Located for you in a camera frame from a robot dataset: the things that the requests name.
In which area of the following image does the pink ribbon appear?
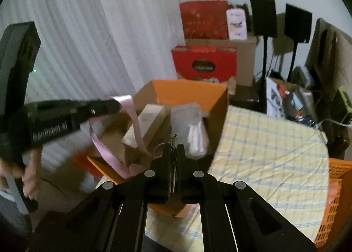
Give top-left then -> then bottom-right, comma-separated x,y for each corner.
88,95 -> 153,179

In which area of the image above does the yellow checked tablecloth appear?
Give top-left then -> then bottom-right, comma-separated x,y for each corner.
95,105 -> 330,252

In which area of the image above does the orange cardboard box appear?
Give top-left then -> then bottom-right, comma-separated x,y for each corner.
87,79 -> 229,218

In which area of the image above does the white printed box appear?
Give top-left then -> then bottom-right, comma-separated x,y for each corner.
265,76 -> 289,118

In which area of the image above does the red patterned gift box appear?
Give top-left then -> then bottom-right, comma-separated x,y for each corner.
179,0 -> 229,40

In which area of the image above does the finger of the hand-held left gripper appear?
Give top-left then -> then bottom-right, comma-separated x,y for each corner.
70,97 -> 122,122

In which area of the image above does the red box with oval label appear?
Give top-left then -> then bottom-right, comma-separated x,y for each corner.
172,45 -> 237,83

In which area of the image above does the wooden sofa with beige cushions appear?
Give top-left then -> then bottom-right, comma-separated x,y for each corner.
305,18 -> 352,120

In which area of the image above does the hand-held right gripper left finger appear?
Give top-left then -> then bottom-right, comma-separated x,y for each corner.
27,144 -> 172,252

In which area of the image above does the black speaker on stand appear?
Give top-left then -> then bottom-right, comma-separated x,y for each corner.
250,0 -> 278,112
284,4 -> 312,82

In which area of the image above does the white curtain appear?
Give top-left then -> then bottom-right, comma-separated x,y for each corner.
0,0 -> 198,175

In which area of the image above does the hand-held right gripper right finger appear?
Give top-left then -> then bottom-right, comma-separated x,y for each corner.
177,144 -> 317,252

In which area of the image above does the clear plastic bag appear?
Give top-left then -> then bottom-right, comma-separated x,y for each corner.
170,103 -> 209,159

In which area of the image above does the metal key ring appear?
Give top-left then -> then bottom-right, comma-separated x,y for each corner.
152,134 -> 178,195

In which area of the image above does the person's left hand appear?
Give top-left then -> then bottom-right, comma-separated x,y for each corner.
0,147 -> 42,201

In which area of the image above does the orange plastic crate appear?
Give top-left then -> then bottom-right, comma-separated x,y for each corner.
313,158 -> 352,248

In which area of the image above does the large brown cardboard box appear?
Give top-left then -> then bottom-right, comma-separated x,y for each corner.
184,36 -> 259,87

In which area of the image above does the white and pink carton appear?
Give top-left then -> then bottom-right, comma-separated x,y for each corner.
226,8 -> 247,40

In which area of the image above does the beige carton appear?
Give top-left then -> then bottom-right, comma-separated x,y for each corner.
121,104 -> 167,148

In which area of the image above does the white cable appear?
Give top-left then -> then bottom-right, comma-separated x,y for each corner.
316,119 -> 352,127

